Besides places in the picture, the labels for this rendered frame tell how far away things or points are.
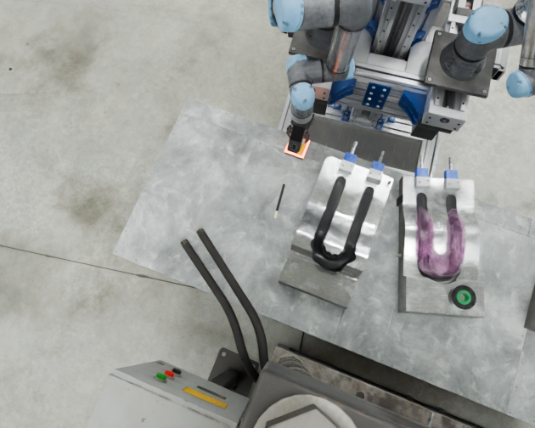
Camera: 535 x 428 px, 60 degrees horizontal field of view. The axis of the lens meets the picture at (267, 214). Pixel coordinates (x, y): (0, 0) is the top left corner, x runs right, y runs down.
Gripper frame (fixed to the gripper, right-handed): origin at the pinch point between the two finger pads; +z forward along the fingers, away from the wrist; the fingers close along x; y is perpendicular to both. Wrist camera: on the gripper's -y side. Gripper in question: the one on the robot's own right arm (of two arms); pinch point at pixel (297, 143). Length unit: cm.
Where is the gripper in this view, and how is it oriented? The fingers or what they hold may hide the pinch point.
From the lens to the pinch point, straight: 180.7
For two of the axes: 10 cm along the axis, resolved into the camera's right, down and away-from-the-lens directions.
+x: -9.3, -3.5, 1.3
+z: 0.3, 2.6, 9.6
